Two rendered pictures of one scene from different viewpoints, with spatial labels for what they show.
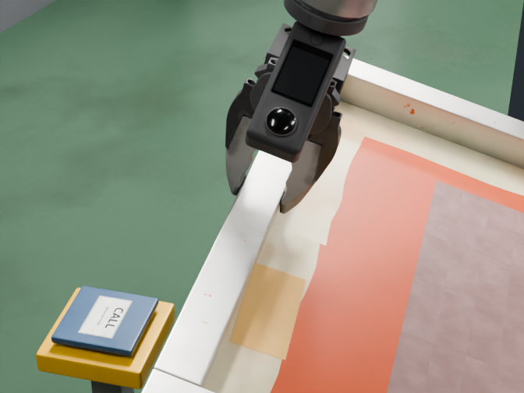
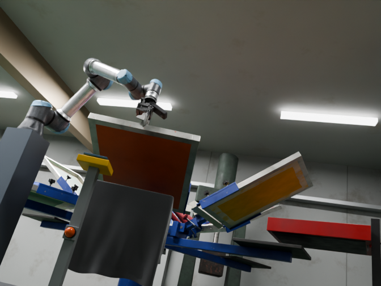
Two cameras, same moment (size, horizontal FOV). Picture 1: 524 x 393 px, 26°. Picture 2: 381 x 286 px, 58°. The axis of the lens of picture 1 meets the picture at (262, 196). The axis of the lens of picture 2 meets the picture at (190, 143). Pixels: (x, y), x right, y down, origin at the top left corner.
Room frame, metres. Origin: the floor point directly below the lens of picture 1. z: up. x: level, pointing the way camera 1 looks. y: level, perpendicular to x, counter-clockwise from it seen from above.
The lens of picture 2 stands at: (1.00, 1.62, 0.52)
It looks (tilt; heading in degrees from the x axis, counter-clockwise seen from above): 24 degrees up; 256
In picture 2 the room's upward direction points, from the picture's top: 12 degrees clockwise
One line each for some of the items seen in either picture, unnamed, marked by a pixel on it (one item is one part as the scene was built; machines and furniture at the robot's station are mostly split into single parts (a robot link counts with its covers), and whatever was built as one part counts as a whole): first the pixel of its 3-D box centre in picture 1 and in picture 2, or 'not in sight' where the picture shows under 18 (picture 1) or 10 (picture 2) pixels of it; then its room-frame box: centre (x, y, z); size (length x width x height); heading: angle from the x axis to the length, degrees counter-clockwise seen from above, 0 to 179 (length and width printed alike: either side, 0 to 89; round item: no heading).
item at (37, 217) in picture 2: not in sight; (84, 228); (0.99, -1.82, 0.91); 1.34 x 0.41 x 0.08; 136
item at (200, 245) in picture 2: not in sight; (214, 245); (0.03, -0.88, 0.91); 1.34 x 0.41 x 0.08; 136
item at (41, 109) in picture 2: not in sight; (40, 112); (1.47, -0.49, 1.37); 0.13 x 0.12 x 0.14; 46
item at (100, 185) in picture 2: not in sight; (117, 230); (0.85, -0.05, 0.74); 0.45 x 0.03 x 0.43; 166
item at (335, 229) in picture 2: not in sight; (320, 236); (-0.50, -0.36, 1.06); 0.61 x 0.46 x 0.12; 136
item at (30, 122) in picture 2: not in sight; (32, 127); (1.47, -0.48, 1.25); 0.15 x 0.15 x 0.10
